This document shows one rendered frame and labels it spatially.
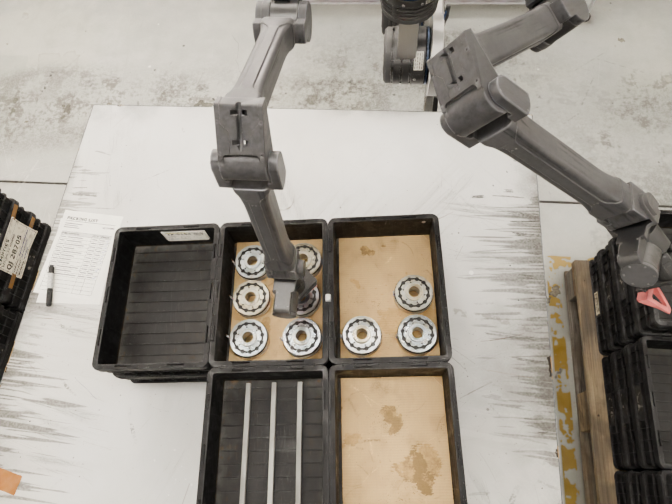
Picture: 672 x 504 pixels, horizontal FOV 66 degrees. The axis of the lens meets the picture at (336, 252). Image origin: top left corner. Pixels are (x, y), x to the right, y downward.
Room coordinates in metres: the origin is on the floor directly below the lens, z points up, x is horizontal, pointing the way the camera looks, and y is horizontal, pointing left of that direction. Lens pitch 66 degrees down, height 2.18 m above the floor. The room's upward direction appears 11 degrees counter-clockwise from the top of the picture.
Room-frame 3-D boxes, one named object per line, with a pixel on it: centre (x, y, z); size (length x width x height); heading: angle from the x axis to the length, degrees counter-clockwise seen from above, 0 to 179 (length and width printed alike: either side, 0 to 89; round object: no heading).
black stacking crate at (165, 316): (0.53, 0.48, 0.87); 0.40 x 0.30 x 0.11; 171
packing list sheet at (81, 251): (0.81, 0.83, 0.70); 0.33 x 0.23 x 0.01; 165
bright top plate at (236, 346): (0.38, 0.27, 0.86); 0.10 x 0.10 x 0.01
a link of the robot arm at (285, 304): (0.42, 0.13, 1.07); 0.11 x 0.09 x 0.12; 165
